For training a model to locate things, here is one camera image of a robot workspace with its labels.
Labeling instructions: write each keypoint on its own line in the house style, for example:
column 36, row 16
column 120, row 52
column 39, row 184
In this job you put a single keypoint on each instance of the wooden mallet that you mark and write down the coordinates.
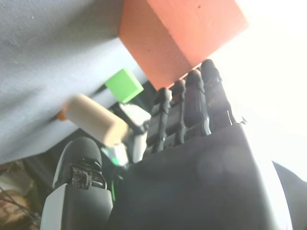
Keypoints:
column 96, row 117

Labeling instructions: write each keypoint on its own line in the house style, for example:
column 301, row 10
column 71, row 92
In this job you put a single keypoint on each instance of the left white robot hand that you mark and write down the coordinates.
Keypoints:
column 192, row 191

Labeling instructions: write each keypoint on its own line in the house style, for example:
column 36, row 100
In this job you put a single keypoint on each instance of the large orange block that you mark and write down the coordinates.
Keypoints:
column 180, row 36

